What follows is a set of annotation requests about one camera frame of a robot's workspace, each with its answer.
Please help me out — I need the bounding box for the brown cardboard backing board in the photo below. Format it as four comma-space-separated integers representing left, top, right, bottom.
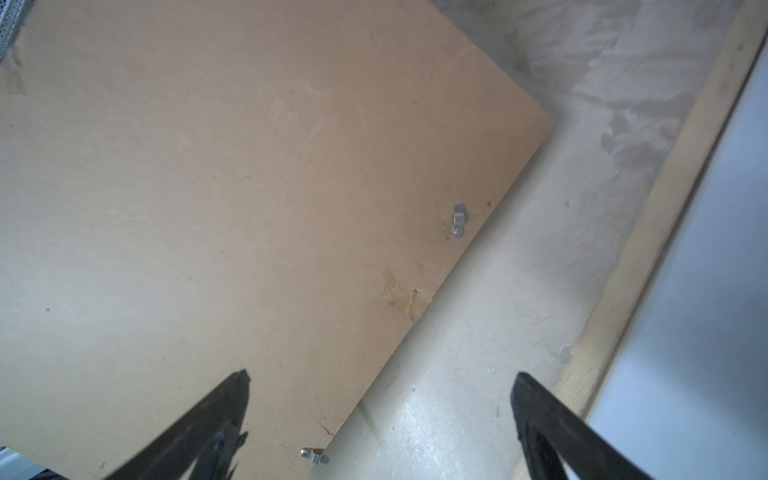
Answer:
1, 1, 551, 479

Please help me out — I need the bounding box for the light wooden picture frame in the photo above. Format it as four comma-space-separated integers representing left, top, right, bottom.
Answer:
509, 0, 768, 480

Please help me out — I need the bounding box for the white bordered dark photo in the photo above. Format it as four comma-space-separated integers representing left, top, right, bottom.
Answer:
588, 55, 767, 479

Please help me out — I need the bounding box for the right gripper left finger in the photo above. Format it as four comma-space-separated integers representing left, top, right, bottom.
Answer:
106, 370, 250, 479

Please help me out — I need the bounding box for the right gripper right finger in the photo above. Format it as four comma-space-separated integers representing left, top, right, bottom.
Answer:
510, 372, 650, 480

